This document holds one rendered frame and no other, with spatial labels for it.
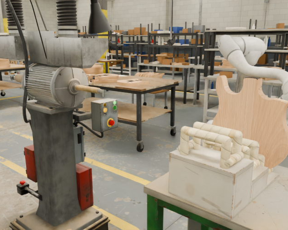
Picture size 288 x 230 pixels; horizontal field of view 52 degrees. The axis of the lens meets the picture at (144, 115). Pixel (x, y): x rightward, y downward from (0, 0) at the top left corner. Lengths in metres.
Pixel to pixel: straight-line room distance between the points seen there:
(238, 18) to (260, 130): 11.85
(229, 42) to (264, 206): 1.08
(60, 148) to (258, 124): 1.24
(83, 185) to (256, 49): 1.49
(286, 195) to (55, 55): 1.26
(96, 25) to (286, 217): 1.25
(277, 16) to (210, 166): 11.70
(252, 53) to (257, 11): 10.83
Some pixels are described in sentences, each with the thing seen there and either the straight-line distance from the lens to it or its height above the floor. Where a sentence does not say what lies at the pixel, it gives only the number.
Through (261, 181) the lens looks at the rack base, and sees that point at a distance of 1.26.
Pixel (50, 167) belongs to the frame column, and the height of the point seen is 0.72.
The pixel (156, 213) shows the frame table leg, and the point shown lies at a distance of 1.30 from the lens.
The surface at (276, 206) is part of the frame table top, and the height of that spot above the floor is 0.93.
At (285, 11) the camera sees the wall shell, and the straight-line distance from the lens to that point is 12.54.
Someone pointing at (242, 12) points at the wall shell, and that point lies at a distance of 13.05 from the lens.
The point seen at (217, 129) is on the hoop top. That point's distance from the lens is 1.11.
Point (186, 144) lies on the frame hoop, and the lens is 1.11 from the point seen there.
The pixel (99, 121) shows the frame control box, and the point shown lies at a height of 1.00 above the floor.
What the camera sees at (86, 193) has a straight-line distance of 2.25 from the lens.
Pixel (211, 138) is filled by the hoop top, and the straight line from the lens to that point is 1.03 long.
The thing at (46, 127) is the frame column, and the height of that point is 0.99.
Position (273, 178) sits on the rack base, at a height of 0.94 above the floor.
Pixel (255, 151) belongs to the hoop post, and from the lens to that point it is 1.25.
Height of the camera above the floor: 1.52
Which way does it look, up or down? 14 degrees down
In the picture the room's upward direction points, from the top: straight up
